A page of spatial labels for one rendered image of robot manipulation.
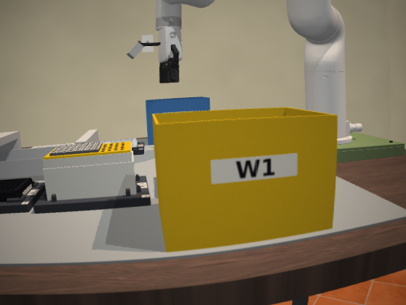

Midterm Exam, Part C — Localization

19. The yellow open-top bin labelled w1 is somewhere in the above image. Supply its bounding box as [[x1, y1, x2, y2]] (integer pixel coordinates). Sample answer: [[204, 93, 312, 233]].
[[152, 107, 337, 252]]

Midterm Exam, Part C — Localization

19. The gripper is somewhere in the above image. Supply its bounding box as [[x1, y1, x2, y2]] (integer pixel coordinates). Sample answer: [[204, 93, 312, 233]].
[[156, 25, 182, 84]]

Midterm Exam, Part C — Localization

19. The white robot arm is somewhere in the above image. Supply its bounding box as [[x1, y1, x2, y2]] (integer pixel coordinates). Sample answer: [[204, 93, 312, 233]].
[[156, 0, 362, 145]]

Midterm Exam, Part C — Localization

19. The light grey bench mat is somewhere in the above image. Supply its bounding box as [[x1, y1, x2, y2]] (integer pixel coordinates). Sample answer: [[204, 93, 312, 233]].
[[0, 139, 406, 267]]

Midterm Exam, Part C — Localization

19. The blue open-top bin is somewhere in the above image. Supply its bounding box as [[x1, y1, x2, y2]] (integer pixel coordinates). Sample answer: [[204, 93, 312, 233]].
[[146, 97, 210, 146]]

